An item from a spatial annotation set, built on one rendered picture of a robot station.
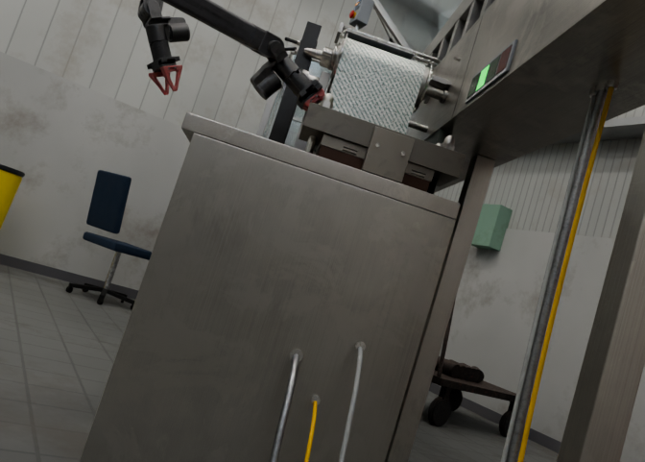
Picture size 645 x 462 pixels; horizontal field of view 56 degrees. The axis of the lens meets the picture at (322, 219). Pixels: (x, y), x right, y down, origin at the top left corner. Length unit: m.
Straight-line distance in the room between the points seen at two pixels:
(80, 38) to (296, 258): 4.47
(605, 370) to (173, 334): 0.85
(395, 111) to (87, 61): 4.18
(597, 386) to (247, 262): 0.75
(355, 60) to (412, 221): 0.54
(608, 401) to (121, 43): 5.15
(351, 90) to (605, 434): 1.08
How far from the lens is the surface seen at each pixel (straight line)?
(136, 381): 1.39
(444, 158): 1.50
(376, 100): 1.70
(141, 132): 5.59
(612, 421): 1.00
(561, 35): 1.12
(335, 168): 1.37
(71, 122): 5.50
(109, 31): 5.68
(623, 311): 0.99
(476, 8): 1.96
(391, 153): 1.44
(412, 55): 2.09
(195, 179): 1.37
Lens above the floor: 0.62
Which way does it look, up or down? 6 degrees up
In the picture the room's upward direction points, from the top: 18 degrees clockwise
